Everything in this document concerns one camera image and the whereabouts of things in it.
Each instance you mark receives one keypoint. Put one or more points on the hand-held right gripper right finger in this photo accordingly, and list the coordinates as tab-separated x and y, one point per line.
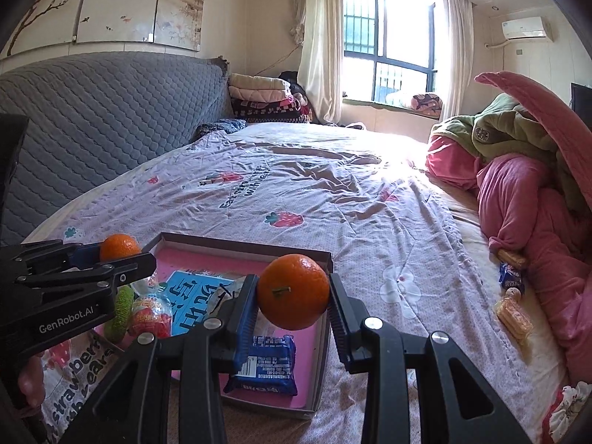
337	328

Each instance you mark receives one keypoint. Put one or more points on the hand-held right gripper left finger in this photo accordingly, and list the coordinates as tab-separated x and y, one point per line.
245	328

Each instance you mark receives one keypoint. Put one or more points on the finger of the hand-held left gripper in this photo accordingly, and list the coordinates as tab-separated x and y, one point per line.
125	268
85	256

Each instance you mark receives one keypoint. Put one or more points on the orange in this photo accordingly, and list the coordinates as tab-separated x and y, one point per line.
293	291
119	246

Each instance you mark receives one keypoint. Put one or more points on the shallow cardboard box pink inside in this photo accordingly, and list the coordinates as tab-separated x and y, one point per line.
305	347

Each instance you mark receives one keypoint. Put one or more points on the orange and blue egg toy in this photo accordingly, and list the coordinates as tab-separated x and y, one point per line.
150	319

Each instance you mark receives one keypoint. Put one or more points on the person's left hand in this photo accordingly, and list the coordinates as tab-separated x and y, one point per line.
32	379

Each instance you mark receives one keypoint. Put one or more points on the light blue snack packet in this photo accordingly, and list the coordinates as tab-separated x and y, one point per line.
185	296

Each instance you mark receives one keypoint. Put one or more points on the grey quilted headboard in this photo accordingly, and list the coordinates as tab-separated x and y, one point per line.
115	115

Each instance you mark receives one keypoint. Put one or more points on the dark blue patterned cloth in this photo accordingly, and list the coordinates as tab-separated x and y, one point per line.
222	128

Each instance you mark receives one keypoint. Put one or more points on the yellow wafer packet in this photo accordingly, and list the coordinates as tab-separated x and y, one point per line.
513	317
512	258

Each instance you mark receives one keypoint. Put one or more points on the small blue snack packet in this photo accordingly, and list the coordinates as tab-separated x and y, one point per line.
511	278

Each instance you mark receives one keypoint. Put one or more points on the dark checkered folded blanket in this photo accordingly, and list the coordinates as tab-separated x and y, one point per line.
268	111

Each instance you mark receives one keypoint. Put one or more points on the pink folded blanket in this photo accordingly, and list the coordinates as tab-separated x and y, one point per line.
259	96

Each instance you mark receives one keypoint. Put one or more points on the pink comforter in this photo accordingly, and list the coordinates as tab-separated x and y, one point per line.
522	203

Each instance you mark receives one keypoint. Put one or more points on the cream folded blanket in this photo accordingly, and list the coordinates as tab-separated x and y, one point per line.
256	83

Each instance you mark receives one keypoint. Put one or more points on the green blanket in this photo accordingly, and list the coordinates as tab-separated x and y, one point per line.
508	129

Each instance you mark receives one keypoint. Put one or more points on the cream curtain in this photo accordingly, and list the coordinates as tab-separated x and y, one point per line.
458	55
319	46

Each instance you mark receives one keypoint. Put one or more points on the window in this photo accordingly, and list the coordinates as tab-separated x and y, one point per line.
397	32

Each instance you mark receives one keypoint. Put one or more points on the pink quilted blanket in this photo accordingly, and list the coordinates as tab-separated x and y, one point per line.
541	101

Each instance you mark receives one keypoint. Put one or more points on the black screen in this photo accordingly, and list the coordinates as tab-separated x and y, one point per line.
582	99

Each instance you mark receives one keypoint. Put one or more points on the white air conditioner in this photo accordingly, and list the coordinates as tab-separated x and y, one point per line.
527	27

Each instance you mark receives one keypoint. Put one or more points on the floral wall painting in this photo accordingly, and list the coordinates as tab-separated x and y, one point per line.
115	4

